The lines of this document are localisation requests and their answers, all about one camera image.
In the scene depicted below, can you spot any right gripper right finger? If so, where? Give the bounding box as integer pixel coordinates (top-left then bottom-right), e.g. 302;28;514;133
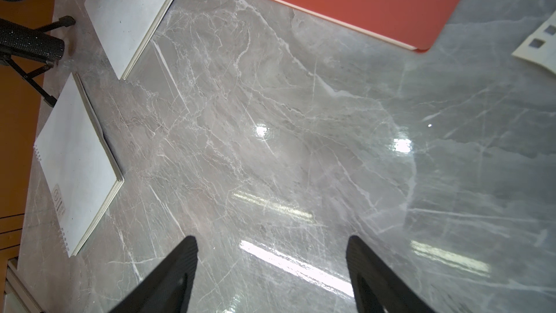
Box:
346;236;434;313

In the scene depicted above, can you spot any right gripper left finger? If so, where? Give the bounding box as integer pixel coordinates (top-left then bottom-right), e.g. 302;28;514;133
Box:
112;236;198;312

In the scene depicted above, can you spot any black microphone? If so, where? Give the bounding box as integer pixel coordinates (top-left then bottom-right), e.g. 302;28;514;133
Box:
1;16;76;107

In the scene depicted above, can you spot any white spiral notebook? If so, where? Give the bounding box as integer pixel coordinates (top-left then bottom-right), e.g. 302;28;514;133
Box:
34;73;125;256

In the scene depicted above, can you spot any torn white page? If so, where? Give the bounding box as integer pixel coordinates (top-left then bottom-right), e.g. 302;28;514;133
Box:
512;12;556;74

